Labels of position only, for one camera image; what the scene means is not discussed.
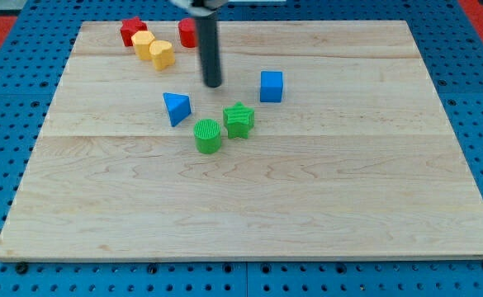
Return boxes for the green star block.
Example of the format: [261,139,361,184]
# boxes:
[223,101,255,139]

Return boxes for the yellow hexagon block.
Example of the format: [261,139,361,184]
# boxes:
[131,31,156,61]

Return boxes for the green cylinder block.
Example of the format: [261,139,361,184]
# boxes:
[193,119,221,154]

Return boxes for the light wooden board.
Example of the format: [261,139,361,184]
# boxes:
[0,21,483,262]

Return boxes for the red star block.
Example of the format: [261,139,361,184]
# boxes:
[120,16,148,47]

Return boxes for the blue cube block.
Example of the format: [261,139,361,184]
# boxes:
[259,71,283,103]

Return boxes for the blue triangle block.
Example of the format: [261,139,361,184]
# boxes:
[163,92,192,127]

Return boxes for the yellow heart block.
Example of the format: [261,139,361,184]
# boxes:
[149,40,175,71]

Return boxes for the grey robot end mount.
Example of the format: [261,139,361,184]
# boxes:
[170,0,228,17]

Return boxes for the red cylinder block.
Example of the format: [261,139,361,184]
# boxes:
[178,17,197,48]

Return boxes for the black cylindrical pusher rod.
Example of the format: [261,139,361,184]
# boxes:
[194,11,222,88]

